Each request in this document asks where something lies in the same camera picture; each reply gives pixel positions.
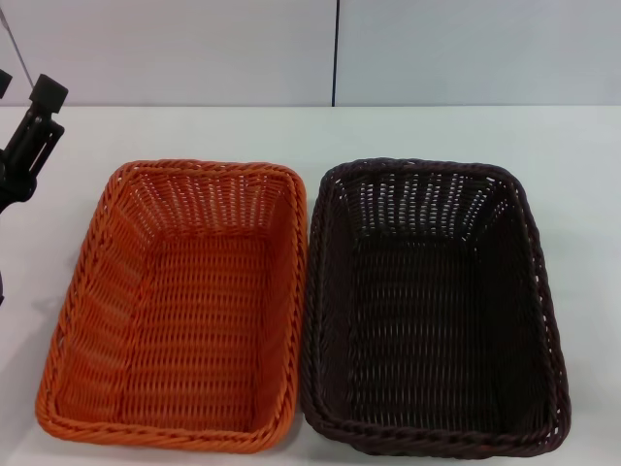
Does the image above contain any orange woven plastic basket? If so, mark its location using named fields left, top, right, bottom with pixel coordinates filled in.
left=34, top=161, right=309, bottom=455

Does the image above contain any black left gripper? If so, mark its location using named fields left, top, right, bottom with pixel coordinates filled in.
left=0, top=70, right=69, bottom=216

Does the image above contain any dark brown woven plastic basket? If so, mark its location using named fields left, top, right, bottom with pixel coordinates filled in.
left=299, top=156, right=572, bottom=458

